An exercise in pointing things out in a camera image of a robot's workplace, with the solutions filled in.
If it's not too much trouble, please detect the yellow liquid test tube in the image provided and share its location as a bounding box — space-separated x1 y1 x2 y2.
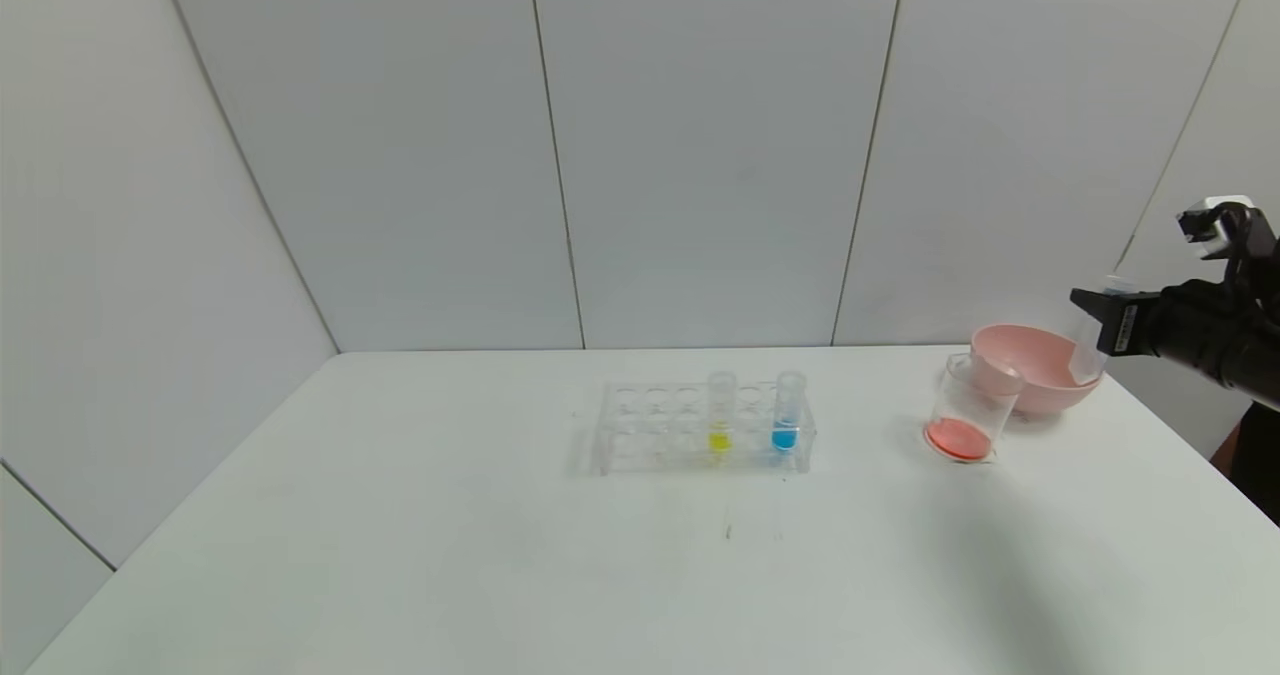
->
707 370 739 456

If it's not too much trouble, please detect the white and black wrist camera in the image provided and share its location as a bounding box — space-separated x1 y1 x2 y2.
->
1176 195 1257 262

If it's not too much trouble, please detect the pink plastic bowl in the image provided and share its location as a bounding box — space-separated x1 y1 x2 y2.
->
968 323 1104 417

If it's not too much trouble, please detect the clear acrylic test tube rack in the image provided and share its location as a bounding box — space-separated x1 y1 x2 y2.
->
590 379 817 476

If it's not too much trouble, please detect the clear glass beaker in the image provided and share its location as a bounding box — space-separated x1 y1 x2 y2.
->
921 352 1024 465

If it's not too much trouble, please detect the clear plastic test tube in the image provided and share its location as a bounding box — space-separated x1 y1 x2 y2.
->
771 370 808 454
1071 273 1137 388

